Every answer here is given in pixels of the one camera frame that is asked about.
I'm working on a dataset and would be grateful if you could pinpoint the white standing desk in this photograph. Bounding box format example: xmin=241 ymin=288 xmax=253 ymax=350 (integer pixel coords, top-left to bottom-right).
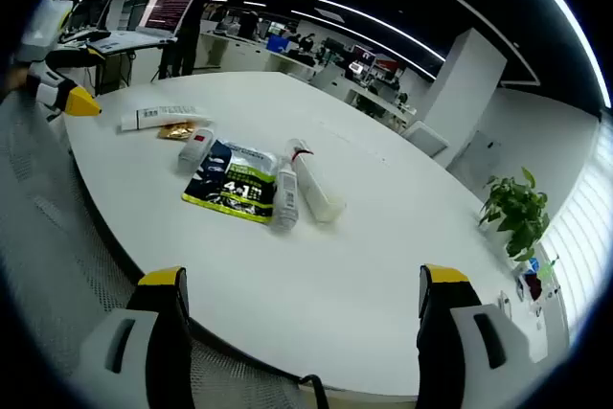
xmin=57 ymin=28 xmax=179 ymax=94

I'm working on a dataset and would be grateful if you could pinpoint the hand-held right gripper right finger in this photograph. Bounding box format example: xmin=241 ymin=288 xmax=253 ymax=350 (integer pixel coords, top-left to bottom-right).
xmin=415 ymin=263 xmax=535 ymax=409

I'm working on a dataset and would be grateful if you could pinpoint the tall white bottle red collar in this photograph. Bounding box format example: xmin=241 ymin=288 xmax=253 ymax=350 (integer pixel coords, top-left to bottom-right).
xmin=285 ymin=137 xmax=347 ymax=224

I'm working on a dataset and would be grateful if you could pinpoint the small clear-capped skincare bottle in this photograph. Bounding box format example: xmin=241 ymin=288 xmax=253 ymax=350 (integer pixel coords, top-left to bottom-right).
xmin=271 ymin=162 xmax=302 ymax=234

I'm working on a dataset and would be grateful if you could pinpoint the potted green plant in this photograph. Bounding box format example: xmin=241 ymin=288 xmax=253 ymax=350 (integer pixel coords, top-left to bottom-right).
xmin=477 ymin=167 xmax=552 ymax=276

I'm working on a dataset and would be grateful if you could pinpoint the gold foil skincare sachet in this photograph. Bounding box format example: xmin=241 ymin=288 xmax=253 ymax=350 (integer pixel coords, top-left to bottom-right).
xmin=159 ymin=124 xmax=198 ymax=141

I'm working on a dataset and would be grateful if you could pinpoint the dark red pouch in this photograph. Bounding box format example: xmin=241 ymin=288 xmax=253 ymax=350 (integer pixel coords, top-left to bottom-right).
xmin=523 ymin=272 xmax=546 ymax=301

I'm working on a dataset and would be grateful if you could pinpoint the green dark face mask pouch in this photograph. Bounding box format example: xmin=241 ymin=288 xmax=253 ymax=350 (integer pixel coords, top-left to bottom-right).
xmin=180 ymin=139 xmax=280 ymax=225

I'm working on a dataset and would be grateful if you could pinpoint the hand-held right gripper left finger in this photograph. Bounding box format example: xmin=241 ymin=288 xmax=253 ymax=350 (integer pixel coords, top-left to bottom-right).
xmin=66 ymin=264 xmax=193 ymax=409

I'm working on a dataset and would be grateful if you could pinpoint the white pump bottle red label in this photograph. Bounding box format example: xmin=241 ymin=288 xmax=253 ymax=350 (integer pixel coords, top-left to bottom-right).
xmin=178 ymin=127 xmax=217 ymax=173

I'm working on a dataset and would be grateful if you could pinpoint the blue storage box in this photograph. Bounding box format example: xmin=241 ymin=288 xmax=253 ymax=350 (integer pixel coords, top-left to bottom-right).
xmin=266 ymin=34 xmax=292 ymax=54

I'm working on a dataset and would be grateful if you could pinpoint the white skincare tube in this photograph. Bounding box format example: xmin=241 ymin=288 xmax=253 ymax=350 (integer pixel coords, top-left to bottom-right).
xmin=119 ymin=104 xmax=213 ymax=132

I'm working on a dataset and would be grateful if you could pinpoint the open laptop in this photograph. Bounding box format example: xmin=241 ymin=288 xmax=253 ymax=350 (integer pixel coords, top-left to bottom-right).
xmin=135 ymin=0 xmax=211 ymax=42

